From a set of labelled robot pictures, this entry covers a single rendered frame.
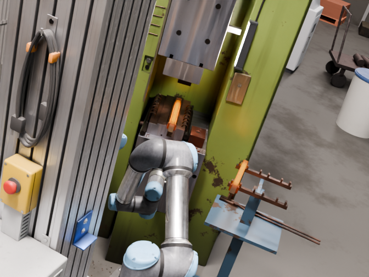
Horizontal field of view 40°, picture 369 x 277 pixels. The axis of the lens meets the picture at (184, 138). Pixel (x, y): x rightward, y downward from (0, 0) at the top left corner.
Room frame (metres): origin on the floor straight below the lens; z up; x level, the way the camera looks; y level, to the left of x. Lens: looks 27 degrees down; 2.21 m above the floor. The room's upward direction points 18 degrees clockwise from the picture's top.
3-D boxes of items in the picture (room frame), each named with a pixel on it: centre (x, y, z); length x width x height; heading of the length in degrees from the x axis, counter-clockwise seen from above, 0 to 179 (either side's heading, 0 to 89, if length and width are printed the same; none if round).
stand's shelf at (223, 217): (2.30, -0.45, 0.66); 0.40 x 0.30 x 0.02; 81
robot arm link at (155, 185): (1.87, 0.06, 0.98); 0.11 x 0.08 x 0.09; 2
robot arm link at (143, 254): (1.38, 0.01, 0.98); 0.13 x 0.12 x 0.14; 110
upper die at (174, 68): (2.69, 0.12, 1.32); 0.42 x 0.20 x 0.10; 3
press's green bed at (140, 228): (2.70, 0.07, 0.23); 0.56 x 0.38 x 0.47; 3
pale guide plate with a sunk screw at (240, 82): (2.62, -0.20, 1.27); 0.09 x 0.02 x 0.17; 93
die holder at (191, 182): (2.70, 0.07, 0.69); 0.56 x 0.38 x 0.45; 3
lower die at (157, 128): (2.69, 0.12, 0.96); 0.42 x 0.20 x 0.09; 3
